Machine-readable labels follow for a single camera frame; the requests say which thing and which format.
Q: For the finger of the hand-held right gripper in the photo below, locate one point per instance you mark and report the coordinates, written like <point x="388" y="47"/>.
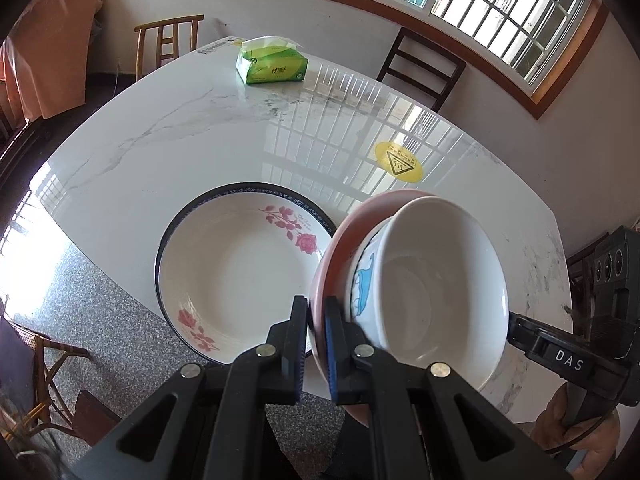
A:
<point x="550" y="347"/>

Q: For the pink bowl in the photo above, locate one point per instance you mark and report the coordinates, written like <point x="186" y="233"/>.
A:
<point x="335" y="260"/>

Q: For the small white bowl blue print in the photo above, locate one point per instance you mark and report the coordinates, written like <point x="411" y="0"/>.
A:
<point x="440" y="285"/>

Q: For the round yellow sticker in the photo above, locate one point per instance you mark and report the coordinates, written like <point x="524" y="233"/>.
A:
<point x="398" y="162"/>

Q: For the green tissue pack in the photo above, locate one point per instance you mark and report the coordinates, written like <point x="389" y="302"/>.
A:
<point x="272" y="67"/>

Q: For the brown wooden stool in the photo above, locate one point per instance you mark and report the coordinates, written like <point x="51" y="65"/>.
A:
<point x="97" y="412"/>

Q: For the wooden framed barred window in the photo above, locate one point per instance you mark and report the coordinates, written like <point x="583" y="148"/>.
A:
<point x="480" y="60"/>

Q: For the blue patterned plate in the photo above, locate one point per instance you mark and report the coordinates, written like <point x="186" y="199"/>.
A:
<point x="250" y="188"/>

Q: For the person's right hand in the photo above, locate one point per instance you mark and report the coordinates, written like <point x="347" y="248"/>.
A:
<point x="547" y="420"/>

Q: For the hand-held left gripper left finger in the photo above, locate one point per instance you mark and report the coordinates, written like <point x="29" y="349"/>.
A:
<point x="300" y="360"/>

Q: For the dark wooden chair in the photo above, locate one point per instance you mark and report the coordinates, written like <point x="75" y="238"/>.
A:
<point x="425" y="67"/>

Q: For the white paper label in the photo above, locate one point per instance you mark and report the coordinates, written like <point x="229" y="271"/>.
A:
<point x="220" y="45"/>

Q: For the orange cloth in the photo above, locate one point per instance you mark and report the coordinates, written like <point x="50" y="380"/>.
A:
<point x="45" y="50"/>

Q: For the light wooden chair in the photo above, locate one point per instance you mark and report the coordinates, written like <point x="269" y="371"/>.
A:
<point x="167" y="42"/>

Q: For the rattan chair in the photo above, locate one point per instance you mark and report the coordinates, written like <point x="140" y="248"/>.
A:
<point x="45" y="360"/>

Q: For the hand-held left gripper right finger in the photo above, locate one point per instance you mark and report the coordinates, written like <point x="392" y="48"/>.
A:
<point x="331" y="355"/>

